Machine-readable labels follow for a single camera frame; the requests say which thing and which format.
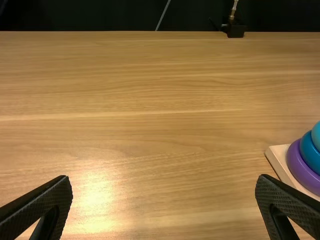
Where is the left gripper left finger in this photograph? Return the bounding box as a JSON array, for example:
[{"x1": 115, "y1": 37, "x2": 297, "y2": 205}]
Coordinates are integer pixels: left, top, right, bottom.
[{"x1": 0, "y1": 174, "x2": 74, "y2": 240}]

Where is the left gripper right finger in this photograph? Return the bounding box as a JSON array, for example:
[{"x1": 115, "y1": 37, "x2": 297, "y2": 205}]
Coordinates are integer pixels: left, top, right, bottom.
[{"x1": 254, "y1": 173, "x2": 320, "y2": 240}]

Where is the purple ring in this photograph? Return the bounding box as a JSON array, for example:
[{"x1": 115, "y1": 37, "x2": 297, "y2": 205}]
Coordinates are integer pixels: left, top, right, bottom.
[{"x1": 286, "y1": 138, "x2": 320, "y2": 198}]

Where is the wooden peg base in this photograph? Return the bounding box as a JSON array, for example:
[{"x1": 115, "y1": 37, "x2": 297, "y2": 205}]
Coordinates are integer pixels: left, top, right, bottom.
[{"x1": 264, "y1": 143, "x2": 320, "y2": 202}]

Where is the black clamp stand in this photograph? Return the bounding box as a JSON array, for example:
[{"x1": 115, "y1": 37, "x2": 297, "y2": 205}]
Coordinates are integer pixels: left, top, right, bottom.
[{"x1": 208, "y1": 0, "x2": 248, "y2": 39}]

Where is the dark blue ring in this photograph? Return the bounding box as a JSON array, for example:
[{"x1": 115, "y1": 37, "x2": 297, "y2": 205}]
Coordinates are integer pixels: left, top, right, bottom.
[{"x1": 299, "y1": 130, "x2": 320, "y2": 175}]

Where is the light blue ring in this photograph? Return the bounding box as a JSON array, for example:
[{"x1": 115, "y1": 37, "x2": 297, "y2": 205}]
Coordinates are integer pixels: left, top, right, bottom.
[{"x1": 310, "y1": 120, "x2": 320, "y2": 154}]

